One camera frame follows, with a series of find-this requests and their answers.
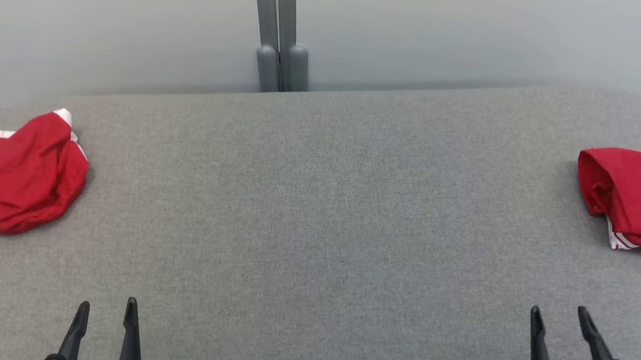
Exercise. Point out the grey fabric sofa cushion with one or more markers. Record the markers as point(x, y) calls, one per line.
point(321, 233)

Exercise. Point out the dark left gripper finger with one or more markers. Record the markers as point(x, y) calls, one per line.
point(131, 338)
point(73, 338)

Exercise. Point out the crumpled red garment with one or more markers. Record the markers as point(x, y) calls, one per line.
point(14, 180)

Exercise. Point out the grey metal frame post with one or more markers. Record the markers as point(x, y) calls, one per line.
point(265, 22)
point(294, 54)

